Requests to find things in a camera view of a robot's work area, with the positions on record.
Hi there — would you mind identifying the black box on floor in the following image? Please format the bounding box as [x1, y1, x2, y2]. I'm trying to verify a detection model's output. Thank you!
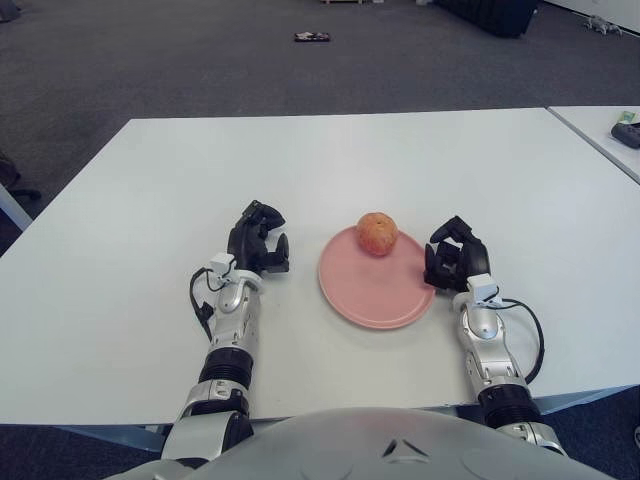
[434, 0, 541, 39]

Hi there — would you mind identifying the grey toy figure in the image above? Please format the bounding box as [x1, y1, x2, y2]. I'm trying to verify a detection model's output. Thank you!
[583, 14, 624, 35]

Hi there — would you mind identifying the red yellow apple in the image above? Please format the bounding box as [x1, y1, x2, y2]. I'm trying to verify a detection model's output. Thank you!
[356, 211, 400, 258]

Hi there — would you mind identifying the dark chair base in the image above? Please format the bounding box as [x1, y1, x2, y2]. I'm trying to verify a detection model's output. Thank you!
[0, 152, 42, 201]

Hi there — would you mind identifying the pink round plate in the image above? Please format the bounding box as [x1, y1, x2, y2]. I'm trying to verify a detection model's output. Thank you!
[318, 224, 437, 331]

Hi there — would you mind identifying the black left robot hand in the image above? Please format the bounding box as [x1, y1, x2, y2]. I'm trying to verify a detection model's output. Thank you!
[209, 199, 292, 286]

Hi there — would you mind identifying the silver robot torso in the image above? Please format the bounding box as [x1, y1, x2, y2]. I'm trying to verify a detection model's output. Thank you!
[117, 407, 611, 480]

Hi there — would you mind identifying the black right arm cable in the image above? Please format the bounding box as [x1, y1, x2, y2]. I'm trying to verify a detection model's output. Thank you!
[499, 298, 545, 386]

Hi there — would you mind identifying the dark grey handheld controller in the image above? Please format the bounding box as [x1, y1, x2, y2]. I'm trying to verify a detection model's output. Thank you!
[610, 122, 640, 150]

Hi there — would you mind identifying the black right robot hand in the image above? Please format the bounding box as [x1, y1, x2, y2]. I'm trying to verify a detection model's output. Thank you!
[423, 215, 499, 307]

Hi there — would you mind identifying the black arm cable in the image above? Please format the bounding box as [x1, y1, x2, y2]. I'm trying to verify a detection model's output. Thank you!
[188, 267, 226, 341]
[499, 298, 545, 386]

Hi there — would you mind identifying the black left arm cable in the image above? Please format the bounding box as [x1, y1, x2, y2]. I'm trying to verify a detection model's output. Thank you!
[188, 267, 226, 341]

